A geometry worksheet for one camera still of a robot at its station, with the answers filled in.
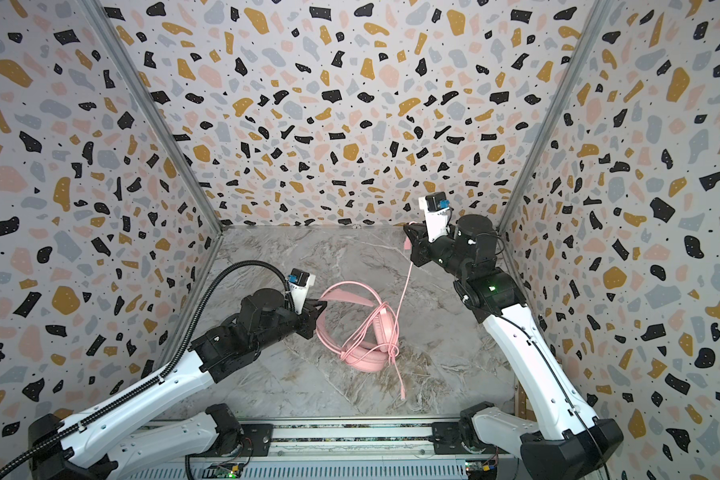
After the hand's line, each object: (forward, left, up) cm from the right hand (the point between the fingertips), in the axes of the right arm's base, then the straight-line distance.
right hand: (404, 220), depth 65 cm
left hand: (-11, +18, -16) cm, 26 cm away
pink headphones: (-17, +4, -17) cm, 24 cm away
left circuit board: (-42, +40, -41) cm, 71 cm away
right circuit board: (-41, -20, -43) cm, 62 cm away
